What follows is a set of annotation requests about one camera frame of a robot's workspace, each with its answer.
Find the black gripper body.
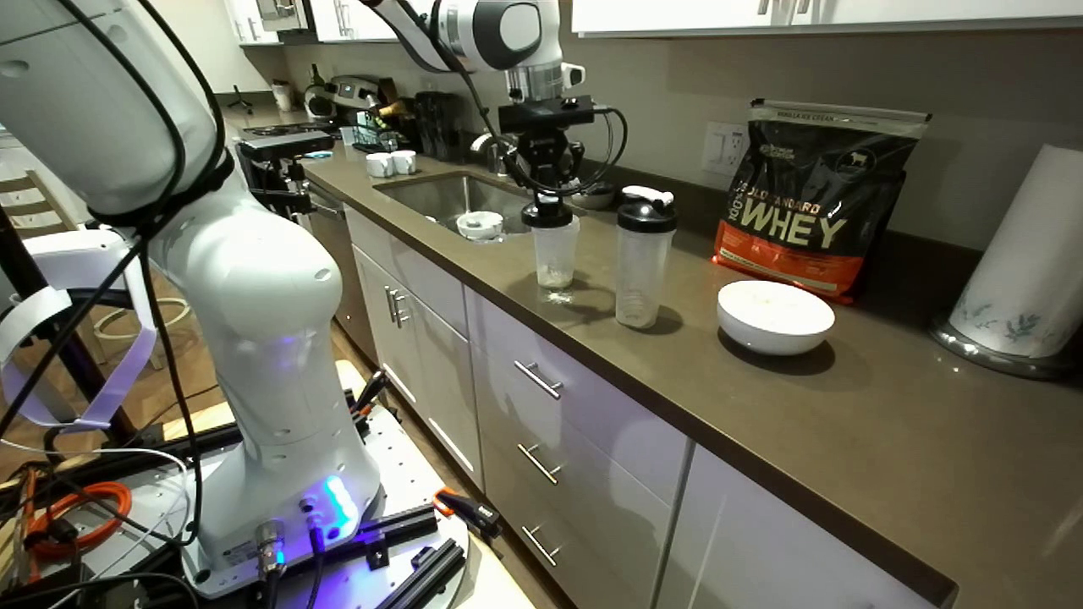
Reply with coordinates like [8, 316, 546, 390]
[493, 94, 601, 173]

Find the black bowl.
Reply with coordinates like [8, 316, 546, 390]
[521, 184, 576, 228]

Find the open clear shaker cup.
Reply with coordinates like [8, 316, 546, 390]
[529, 217, 583, 294]

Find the clear shaker with black lid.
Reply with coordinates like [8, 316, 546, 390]
[611, 182, 679, 332]

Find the white round container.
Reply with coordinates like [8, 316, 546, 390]
[455, 207, 506, 245]

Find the steel kitchen sink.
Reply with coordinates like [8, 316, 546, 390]
[373, 170, 537, 244]

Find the black coffee machine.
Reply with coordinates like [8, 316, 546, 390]
[302, 72, 398, 153]

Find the black whey protein bag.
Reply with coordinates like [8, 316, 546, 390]
[708, 94, 934, 306]

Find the white bowl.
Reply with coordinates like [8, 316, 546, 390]
[715, 276, 838, 357]

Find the white upper kitchen cabinet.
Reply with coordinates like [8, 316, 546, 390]
[223, 0, 1083, 46]

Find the white kitchen cabinet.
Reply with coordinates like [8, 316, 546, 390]
[223, 0, 1083, 46]
[335, 199, 941, 609]

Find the white lower kitchen cabinet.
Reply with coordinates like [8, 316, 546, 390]
[335, 199, 941, 609]

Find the black orange clamp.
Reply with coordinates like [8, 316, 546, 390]
[431, 484, 506, 541]

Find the white paper towel roll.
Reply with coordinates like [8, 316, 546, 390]
[945, 142, 1083, 366]

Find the steel paper towel holder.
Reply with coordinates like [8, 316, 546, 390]
[928, 316, 1083, 390]

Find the white folding stand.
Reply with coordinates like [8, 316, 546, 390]
[0, 219, 164, 433]

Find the white wall outlet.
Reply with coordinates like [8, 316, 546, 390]
[697, 118, 752, 179]

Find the steel cabinet door handle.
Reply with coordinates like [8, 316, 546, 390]
[384, 284, 415, 332]

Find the steel drawer handle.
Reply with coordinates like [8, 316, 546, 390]
[516, 440, 566, 491]
[518, 522, 566, 571]
[511, 356, 570, 402]

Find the white perforated base plate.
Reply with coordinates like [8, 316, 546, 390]
[180, 356, 503, 609]

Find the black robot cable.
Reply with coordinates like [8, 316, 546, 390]
[0, 0, 239, 544]

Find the orange cable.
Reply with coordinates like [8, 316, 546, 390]
[20, 477, 138, 563]

